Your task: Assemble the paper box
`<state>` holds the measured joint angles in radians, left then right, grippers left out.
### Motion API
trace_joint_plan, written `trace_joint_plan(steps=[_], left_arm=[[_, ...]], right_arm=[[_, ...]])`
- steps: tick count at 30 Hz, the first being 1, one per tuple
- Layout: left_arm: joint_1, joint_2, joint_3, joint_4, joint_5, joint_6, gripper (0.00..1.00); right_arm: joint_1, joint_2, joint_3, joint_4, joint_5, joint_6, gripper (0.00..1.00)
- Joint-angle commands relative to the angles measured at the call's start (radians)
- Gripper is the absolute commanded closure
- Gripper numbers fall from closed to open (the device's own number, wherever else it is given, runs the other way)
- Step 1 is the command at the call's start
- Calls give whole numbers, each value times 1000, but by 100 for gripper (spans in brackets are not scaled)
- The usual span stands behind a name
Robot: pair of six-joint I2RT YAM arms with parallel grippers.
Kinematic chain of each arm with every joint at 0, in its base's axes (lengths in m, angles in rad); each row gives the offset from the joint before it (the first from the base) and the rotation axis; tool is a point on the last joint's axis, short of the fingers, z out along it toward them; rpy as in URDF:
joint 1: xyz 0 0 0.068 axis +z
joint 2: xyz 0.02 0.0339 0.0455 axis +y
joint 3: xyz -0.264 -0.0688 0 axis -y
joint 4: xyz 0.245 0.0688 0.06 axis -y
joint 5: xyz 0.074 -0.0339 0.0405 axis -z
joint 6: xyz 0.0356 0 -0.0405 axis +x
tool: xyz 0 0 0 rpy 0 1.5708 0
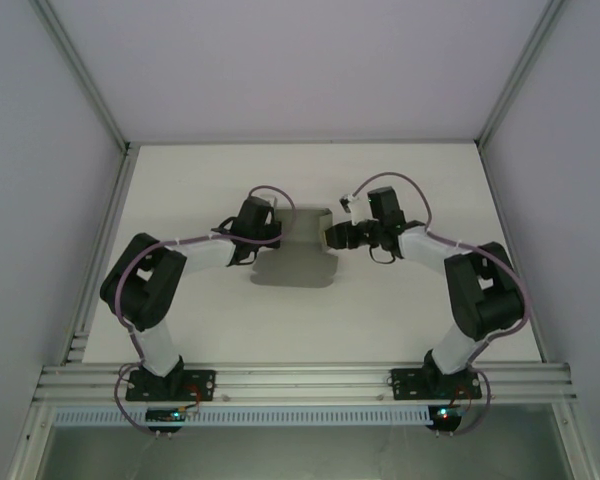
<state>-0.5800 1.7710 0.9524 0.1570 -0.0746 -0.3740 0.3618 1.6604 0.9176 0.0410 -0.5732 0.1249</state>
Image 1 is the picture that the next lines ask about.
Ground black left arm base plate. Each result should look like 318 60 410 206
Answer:
124 368 217 402

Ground slotted pale blue cable duct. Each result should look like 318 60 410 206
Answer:
52 405 431 426

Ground aluminium frame post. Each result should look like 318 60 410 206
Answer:
28 0 132 154
476 0 570 150

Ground grey cloth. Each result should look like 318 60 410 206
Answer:
251 203 342 290

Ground red wire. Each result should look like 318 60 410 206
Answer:
451 383 477 410
183 382 205 415

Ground aluminium mounting rail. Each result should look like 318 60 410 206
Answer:
32 363 579 404

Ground grey metal panel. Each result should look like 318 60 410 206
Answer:
39 423 574 480

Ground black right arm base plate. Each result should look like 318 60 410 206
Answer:
389 367 483 402

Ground aluminium frame leg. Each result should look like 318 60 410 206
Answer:
552 399 599 480
7 402 56 480

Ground aluminium table side rail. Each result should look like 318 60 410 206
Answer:
59 142 141 366
474 141 551 365

